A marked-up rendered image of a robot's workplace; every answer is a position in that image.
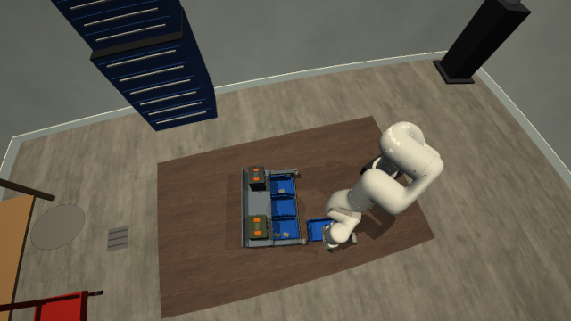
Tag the blue bin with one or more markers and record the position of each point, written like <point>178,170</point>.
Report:
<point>282,206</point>
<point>281,182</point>
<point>288,225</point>
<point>314,230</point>

